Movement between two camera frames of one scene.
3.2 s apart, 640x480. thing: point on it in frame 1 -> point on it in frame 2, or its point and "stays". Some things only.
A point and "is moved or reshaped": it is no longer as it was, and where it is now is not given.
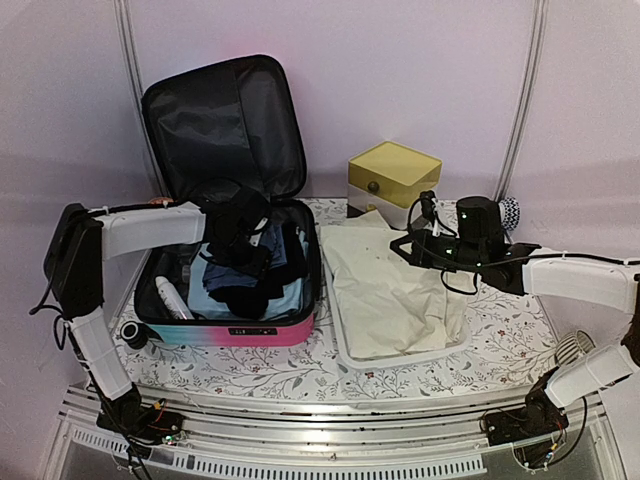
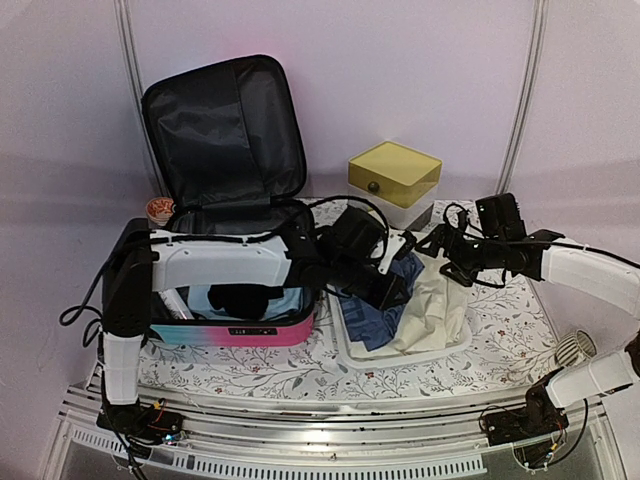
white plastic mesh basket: x=343 y=356 stays
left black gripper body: x=238 y=255 -> x=350 y=281
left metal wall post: x=129 y=47 stays
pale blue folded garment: x=202 y=307 stays
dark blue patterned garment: x=216 y=275 is moved or reshaped
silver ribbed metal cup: x=570 y=347 stays
